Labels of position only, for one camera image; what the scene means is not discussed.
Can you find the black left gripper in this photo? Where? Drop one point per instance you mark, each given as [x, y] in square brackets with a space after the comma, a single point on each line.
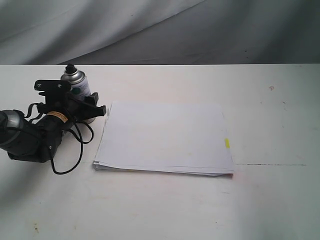
[62, 113]

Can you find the white spray can coloured dots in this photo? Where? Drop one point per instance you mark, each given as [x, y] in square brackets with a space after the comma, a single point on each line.
[78, 80]

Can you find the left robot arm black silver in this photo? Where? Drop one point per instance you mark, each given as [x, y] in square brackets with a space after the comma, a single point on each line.
[38, 142]

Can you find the white paper stack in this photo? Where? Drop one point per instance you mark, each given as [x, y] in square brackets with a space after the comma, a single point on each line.
[188, 138]

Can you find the grey backdrop cloth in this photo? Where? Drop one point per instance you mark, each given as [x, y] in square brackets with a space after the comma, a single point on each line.
[159, 32]

